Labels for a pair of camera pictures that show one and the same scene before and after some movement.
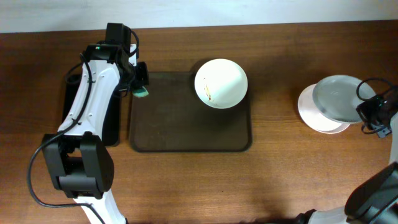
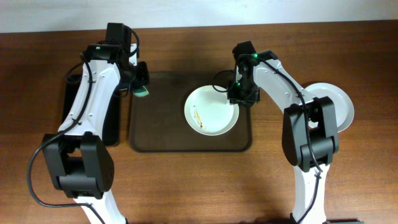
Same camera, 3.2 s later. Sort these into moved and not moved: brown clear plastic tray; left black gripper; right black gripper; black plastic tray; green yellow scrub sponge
Moved: right black gripper
Not moved: black plastic tray; left black gripper; green yellow scrub sponge; brown clear plastic tray
